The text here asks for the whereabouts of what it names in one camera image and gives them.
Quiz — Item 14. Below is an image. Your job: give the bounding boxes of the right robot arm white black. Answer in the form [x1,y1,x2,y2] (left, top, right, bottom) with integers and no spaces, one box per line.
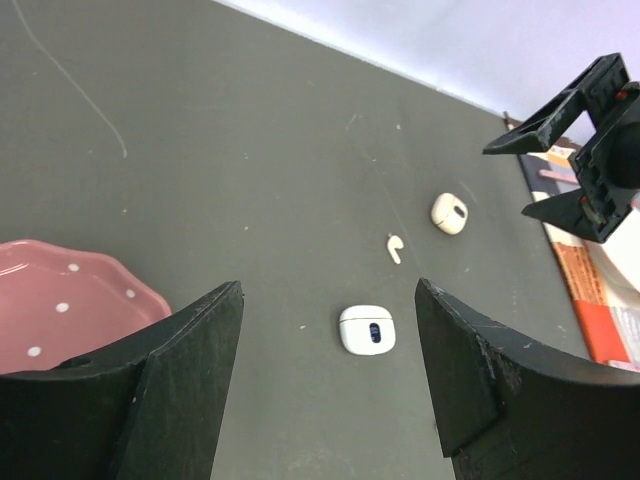
[483,53,639,244]

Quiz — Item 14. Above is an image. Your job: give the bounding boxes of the white earbud charging case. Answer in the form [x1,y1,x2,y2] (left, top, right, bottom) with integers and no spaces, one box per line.
[338,305,396,356]

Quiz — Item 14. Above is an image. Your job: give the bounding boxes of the patterned orange placemat cloth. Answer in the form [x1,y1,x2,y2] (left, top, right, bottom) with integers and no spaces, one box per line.
[519,147,639,372]

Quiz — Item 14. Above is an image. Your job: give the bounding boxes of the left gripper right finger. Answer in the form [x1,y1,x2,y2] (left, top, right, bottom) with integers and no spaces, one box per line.
[415,279,639,479]

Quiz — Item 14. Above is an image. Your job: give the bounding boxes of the pink polka dot plate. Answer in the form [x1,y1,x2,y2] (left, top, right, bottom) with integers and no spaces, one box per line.
[1,240,171,374]

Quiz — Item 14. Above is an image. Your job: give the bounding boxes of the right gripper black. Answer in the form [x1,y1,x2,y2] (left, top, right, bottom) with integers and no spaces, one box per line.
[483,53,639,243]

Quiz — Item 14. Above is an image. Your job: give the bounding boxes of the pink earbud charging case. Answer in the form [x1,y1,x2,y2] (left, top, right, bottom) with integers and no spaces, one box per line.
[430,192,469,236]

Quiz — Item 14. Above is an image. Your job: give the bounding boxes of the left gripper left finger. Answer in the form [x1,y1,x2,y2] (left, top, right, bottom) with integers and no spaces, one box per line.
[1,281,244,479]

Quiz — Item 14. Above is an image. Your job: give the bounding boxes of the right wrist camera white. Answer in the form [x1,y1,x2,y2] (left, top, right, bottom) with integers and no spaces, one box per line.
[600,198,639,292]

